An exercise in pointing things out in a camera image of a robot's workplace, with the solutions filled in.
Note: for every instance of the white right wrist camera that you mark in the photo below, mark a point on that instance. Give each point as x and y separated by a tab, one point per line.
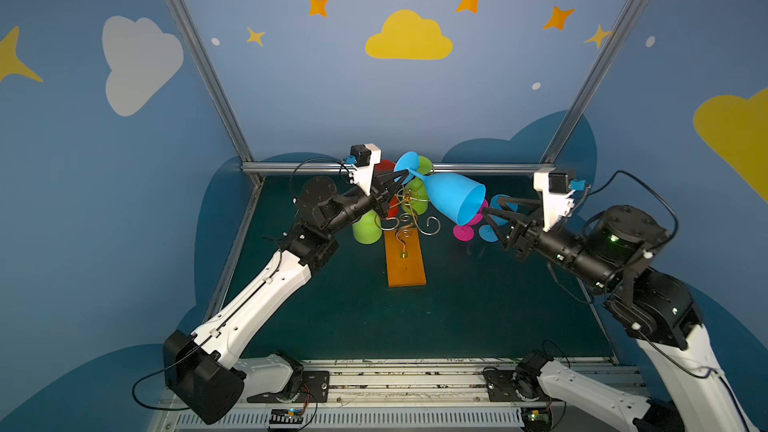
556	188

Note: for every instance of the orange wooden rack base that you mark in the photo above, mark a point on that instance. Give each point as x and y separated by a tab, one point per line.
404	260

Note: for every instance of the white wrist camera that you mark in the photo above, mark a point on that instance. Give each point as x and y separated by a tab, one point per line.
361	162
556	188

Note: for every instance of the gold wire glass rack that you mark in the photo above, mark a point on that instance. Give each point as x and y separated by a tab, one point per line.
404	220

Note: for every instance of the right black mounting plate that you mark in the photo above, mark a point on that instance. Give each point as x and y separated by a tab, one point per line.
504	386

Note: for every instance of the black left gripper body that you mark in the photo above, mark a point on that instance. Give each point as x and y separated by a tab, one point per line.
371	202

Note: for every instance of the horizontal aluminium back rail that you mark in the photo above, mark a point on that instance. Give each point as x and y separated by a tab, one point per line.
317	168

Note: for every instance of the green wine glass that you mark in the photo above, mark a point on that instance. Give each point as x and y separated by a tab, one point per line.
416	196
367	230

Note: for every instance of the left small circuit board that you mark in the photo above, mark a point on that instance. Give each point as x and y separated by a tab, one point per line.
285	417

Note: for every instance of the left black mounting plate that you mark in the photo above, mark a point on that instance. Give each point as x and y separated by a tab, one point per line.
314	385

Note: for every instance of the red wine glass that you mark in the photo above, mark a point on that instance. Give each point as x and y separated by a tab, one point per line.
388	210

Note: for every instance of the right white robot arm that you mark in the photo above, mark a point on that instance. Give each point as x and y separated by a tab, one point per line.
655	309

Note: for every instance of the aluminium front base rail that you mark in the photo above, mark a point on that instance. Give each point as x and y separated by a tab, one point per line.
374	395

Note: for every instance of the right aluminium corner post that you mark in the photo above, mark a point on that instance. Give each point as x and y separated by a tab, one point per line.
622	28

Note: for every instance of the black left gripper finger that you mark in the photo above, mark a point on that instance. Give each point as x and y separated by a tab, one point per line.
390	189
392	178

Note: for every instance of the right small circuit board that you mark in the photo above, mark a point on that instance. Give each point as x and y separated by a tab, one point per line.
536	420

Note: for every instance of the pink wine glass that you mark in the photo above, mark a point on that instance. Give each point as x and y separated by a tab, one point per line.
466	233

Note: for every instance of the aluminium corner post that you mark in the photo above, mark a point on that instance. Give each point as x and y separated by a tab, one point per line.
622	28
191	37

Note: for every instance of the small circuit board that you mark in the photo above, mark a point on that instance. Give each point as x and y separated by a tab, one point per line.
536	420
285	417

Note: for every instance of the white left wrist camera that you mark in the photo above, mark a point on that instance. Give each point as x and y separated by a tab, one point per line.
361	162

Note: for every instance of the left aluminium corner post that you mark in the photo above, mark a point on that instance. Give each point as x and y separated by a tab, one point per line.
191	37

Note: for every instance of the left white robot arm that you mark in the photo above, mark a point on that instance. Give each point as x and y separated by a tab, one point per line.
200	368

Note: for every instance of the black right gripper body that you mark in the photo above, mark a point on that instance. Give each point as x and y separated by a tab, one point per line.
522	236

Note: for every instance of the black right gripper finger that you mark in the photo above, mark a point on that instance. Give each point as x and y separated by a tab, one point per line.
504	233
527	207

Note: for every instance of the black mounting plate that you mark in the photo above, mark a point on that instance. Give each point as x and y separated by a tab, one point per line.
504	386
314	385

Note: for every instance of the blue wine glass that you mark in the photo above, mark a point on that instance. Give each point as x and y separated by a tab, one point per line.
485	231
457	197

